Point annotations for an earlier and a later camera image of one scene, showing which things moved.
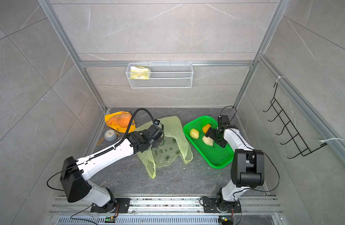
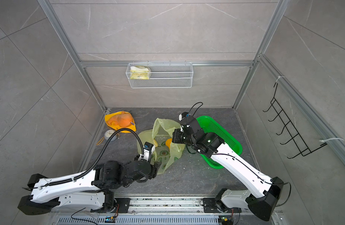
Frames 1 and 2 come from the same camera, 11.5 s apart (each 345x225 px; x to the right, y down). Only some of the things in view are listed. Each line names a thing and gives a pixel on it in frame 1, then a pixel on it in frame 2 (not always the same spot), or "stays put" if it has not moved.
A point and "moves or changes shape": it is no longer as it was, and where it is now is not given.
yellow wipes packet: (139, 69) stays put
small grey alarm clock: (110, 135) stays put
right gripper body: (214, 136) to (180, 138)
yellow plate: (123, 130) stays put
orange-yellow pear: (206, 128) to (168, 142)
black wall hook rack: (303, 149) stays put
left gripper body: (155, 145) to (152, 172)
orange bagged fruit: (122, 120) stays put
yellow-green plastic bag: (175, 146) moves or changes shape
